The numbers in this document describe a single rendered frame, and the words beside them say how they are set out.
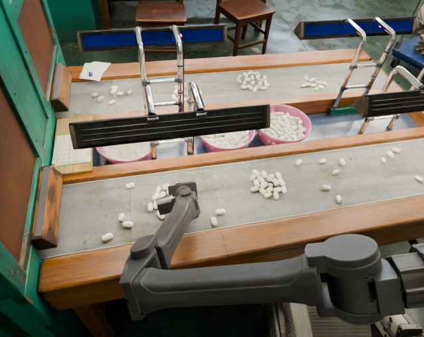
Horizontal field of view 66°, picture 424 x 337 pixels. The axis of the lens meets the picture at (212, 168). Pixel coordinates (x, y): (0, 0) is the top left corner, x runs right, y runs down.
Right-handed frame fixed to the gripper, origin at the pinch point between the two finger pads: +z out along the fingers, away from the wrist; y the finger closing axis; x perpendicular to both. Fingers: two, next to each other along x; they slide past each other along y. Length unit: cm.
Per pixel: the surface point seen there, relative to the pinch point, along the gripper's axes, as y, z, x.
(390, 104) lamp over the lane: -75, -21, -24
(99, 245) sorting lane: 30.2, -13.5, 12.8
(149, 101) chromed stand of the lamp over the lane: 7.9, -17.5, -32.8
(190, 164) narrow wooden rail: -6.1, 7.8, -7.2
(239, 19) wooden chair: -86, 177, -104
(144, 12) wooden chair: -3, 192, -117
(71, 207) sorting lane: 40.2, 0.0, 1.8
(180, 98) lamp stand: -6.9, 24.2, -34.1
